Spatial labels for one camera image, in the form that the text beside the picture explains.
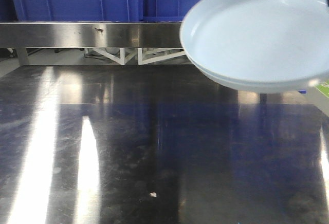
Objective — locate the stainless steel shelf rail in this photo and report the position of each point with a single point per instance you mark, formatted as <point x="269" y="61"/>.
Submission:
<point x="89" y="35"/>

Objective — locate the light blue plate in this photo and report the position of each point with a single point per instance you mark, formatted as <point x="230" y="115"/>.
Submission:
<point x="258" y="40"/>
<point x="261" y="86"/>

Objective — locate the white metal frame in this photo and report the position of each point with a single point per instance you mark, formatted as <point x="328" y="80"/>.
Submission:
<point x="143" y="56"/>

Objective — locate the steel shelf post left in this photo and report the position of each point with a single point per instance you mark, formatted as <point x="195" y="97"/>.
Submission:
<point x="22" y="56"/>

